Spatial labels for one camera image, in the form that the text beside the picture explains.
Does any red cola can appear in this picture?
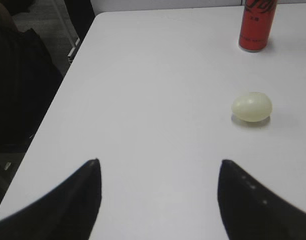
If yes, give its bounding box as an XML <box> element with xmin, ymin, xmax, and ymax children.
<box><xmin>238</xmin><ymin>0</ymin><xmax>277</xmax><ymax>52</ymax></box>

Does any dark chair beside table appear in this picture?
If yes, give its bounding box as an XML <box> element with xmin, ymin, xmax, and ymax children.
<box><xmin>0</xmin><ymin>2</ymin><xmax>63</xmax><ymax>151</ymax></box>

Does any white egg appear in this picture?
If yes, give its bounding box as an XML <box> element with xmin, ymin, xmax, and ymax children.
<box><xmin>231</xmin><ymin>92</ymin><xmax>273</xmax><ymax>123</ymax></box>

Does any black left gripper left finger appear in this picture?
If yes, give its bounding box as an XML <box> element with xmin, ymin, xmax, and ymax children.
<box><xmin>0</xmin><ymin>159</ymin><xmax>102</xmax><ymax>240</ymax></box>

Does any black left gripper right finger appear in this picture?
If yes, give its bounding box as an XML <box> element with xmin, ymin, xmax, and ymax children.
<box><xmin>217</xmin><ymin>159</ymin><xmax>306</xmax><ymax>240</ymax></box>

